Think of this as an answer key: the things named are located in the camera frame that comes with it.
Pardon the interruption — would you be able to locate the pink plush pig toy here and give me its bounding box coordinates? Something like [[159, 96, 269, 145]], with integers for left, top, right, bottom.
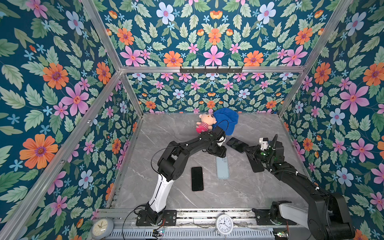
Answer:
[[196, 113, 217, 134]]

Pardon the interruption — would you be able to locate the purple-edged smartphone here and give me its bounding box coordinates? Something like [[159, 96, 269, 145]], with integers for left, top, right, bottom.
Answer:
[[191, 167, 204, 192]]

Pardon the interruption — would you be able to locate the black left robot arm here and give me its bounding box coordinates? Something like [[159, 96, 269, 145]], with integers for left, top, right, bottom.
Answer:
[[136, 127, 227, 227]]

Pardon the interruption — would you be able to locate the light blue phone case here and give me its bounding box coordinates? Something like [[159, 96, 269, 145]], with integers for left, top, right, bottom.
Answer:
[[216, 157, 230, 180]]

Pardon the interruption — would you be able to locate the blue baseball cap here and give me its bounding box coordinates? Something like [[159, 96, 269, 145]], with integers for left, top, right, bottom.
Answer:
[[213, 108, 239, 136]]

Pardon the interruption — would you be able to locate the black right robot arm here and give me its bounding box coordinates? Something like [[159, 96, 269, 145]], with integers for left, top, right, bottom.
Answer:
[[245, 136, 355, 240]]

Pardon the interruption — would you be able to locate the white round clock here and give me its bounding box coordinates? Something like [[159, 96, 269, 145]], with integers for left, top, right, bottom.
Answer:
[[216, 214, 234, 236]]

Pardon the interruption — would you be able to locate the beige round clock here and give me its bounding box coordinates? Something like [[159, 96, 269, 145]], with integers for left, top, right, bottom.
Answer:
[[91, 218, 114, 240]]

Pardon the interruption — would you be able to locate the black hook rail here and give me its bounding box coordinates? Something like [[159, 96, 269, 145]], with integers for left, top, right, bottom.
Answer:
[[180, 66, 243, 75]]

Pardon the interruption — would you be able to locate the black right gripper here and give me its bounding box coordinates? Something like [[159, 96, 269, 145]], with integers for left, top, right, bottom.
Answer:
[[243, 145, 274, 166]]

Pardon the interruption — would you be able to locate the black phone case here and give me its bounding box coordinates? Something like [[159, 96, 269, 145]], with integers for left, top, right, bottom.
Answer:
[[247, 153, 265, 173]]

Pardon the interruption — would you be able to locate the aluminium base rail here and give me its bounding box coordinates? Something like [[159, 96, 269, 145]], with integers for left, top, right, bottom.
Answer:
[[98, 208, 337, 229]]

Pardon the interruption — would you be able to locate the blue-edged smartphone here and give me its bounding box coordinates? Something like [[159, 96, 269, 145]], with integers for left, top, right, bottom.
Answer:
[[227, 137, 249, 154]]

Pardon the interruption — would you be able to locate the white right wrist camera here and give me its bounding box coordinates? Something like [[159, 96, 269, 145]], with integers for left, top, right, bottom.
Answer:
[[259, 138, 270, 151]]

